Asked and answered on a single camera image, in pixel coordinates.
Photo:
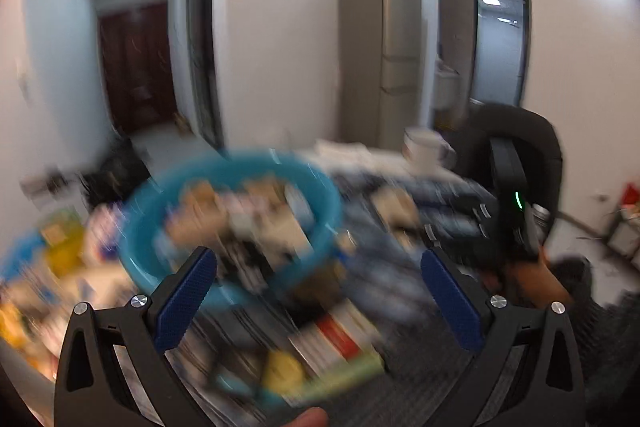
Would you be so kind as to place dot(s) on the person's right hand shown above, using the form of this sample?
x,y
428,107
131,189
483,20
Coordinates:
x,y
532,284

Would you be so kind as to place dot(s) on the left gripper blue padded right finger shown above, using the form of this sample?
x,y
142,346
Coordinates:
x,y
460,298

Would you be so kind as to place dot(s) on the red white cigarette carton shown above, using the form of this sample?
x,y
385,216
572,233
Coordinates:
x,y
338,336

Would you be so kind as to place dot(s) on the black electric scooter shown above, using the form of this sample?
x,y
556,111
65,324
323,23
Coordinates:
x,y
115,176

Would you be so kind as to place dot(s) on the black sliding glass door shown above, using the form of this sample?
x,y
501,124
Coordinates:
x,y
199,25

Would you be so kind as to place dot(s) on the blue plastic basin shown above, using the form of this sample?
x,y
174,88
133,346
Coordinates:
x,y
146,210

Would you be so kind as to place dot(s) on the person's left hand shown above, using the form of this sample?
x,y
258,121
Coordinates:
x,y
313,417

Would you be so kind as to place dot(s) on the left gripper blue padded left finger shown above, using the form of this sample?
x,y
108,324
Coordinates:
x,y
177,299

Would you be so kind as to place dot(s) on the beige refrigerator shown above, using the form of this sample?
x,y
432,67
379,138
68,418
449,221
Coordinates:
x,y
380,62

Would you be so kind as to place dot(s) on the black office chair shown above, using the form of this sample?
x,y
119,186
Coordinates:
x,y
534,139

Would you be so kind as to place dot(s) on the white bucket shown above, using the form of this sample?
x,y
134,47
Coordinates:
x,y
426,151

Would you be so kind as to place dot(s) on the dark brown entrance door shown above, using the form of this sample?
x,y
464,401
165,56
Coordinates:
x,y
137,73

